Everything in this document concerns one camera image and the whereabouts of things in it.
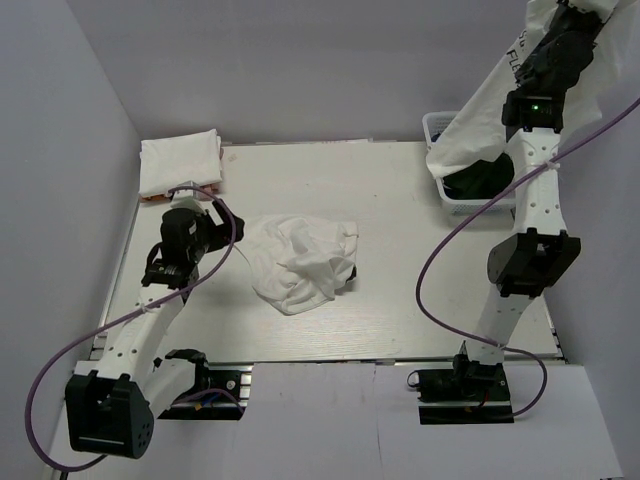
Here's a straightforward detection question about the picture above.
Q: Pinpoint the green t-shirt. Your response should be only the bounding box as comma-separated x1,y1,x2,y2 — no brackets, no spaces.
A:
443,153,515,200

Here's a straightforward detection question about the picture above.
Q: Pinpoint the white printed t-shirt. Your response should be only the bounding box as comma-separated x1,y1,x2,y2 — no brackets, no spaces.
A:
426,0,639,179

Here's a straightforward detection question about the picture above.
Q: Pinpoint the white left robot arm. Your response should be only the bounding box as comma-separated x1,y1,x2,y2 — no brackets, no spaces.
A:
65,205,245,459

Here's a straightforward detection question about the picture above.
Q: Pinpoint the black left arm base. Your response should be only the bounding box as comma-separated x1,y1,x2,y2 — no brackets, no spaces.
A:
159,365,253,421

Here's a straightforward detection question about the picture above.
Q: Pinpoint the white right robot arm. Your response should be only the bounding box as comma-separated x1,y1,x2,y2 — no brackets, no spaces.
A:
451,1,604,399

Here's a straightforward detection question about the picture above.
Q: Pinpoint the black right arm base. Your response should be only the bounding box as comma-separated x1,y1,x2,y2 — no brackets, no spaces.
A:
407,364,514,426

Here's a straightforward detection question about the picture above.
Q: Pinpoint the folded patterned pink t-shirt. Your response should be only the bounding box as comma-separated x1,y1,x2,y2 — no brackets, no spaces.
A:
139,184,220,203

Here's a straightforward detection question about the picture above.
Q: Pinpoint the folded white t-shirt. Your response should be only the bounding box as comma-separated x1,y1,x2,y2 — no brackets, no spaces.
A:
139,129,222,199

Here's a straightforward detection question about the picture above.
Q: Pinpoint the white plastic laundry basket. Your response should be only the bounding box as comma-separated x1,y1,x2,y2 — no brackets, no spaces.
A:
422,111,516,216

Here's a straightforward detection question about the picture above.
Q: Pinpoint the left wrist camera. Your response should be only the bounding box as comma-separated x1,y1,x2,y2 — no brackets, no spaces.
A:
169,189,209,213

